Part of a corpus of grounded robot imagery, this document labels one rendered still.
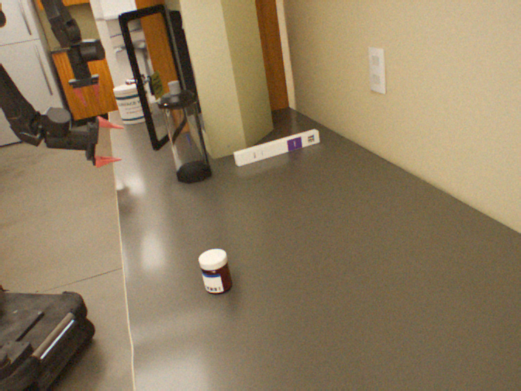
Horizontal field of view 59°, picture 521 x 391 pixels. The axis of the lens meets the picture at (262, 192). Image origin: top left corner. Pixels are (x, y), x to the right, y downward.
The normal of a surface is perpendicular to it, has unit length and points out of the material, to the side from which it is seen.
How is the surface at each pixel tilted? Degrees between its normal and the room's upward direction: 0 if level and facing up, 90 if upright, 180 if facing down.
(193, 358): 0
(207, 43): 90
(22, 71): 90
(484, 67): 90
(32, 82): 90
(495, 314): 0
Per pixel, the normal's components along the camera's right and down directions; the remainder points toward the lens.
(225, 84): 0.31, 0.37
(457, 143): -0.94, 0.26
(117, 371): -0.15, -0.89
